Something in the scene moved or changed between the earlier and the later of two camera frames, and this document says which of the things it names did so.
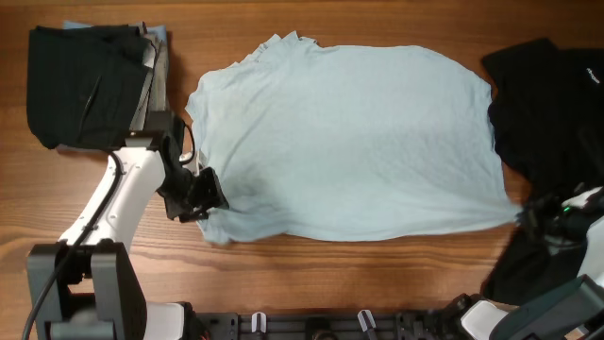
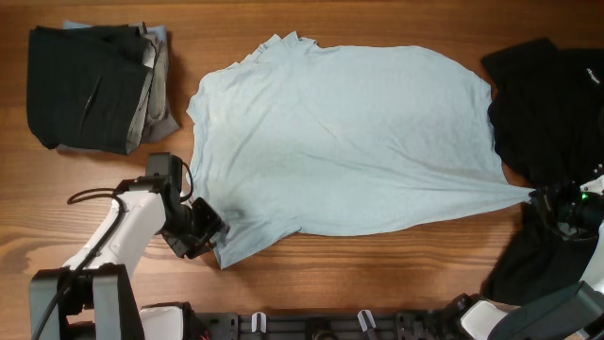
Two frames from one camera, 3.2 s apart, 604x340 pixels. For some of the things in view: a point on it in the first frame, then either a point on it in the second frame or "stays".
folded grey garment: (151, 113) stays
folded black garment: (84, 82) stays
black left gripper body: (192, 195) to (193, 228)
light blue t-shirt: (343, 143) stays
